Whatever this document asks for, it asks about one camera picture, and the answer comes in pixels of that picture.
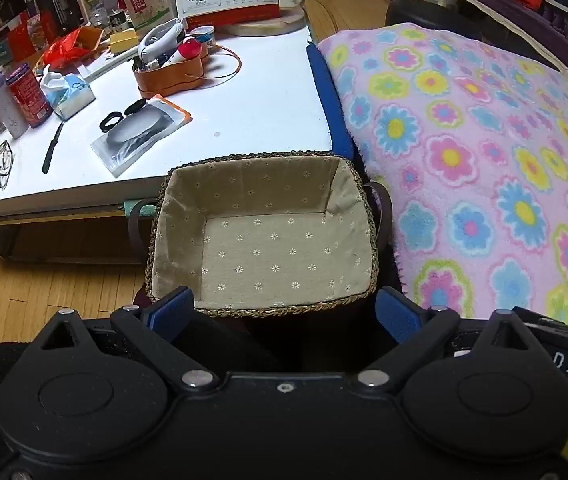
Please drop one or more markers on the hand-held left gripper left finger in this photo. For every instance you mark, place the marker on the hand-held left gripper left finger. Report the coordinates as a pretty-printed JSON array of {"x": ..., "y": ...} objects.
[{"x": 171, "y": 312}]

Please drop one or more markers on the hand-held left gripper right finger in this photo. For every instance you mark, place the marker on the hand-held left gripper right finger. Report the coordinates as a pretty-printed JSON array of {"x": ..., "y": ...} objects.
[{"x": 396, "y": 315}]

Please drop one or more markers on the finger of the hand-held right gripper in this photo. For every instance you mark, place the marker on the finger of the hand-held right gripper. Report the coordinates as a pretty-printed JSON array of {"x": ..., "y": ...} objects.
[{"x": 559, "y": 319}]

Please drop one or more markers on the woven basket with beige lining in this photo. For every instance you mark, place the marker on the woven basket with beige lining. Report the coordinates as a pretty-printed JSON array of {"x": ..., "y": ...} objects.
[{"x": 264, "y": 250}]

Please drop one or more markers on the pink floral fleece blanket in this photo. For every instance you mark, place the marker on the pink floral fleece blanket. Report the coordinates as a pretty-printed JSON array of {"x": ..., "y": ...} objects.
[{"x": 464, "y": 160}]

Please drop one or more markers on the clear plastic package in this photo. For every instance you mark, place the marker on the clear plastic package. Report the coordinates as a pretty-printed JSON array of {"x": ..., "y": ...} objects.
[{"x": 134, "y": 132}]

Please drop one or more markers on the black knife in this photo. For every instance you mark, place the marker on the black knife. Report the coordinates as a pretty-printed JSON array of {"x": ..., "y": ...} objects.
[{"x": 51, "y": 152}]

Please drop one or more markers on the brown leather organizer box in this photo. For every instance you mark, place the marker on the brown leather organizer box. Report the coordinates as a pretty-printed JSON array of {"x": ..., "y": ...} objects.
[{"x": 164, "y": 82}]

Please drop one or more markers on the soft tissue pack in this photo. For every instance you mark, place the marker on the soft tissue pack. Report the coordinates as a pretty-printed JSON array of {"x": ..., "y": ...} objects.
[{"x": 71, "y": 97}]

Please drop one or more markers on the red can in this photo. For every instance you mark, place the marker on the red can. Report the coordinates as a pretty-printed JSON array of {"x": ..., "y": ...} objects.
[{"x": 26, "y": 97}]

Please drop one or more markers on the white bottle with red cap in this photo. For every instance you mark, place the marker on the white bottle with red cap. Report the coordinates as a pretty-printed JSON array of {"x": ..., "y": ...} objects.
[{"x": 189, "y": 49}]

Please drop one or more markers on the purple tumbler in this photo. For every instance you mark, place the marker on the purple tumbler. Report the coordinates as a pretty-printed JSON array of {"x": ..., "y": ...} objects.
[{"x": 1, "y": 105}]

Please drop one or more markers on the yellow box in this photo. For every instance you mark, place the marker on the yellow box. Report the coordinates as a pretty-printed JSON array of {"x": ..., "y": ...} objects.
[{"x": 123, "y": 42}]

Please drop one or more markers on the white curved neck device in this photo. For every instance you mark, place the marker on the white curved neck device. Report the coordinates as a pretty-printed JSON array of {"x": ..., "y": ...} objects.
[{"x": 150, "y": 39}]

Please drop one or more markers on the tape roll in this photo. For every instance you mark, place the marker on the tape roll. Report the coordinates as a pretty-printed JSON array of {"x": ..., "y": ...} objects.
[{"x": 204, "y": 35}]

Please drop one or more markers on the red plastic bag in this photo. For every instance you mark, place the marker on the red plastic bag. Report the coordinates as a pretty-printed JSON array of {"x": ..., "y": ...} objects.
[{"x": 59, "y": 52}]

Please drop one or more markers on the orange box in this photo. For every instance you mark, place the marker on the orange box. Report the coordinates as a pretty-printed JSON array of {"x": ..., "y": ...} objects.
[{"x": 91, "y": 37}]

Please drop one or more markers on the round wooden board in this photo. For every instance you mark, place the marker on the round wooden board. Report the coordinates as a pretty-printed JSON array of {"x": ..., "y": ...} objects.
[{"x": 264, "y": 27}]

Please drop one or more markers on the purple sofa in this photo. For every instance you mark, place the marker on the purple sofa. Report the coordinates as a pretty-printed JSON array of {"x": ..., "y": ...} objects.
[{"x": 559, "y": 15}]

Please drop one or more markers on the cardboard box with red print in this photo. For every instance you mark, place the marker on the cardboard box with red print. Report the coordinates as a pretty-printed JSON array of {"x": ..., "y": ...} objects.
[{"x": 146, "y": 5}]

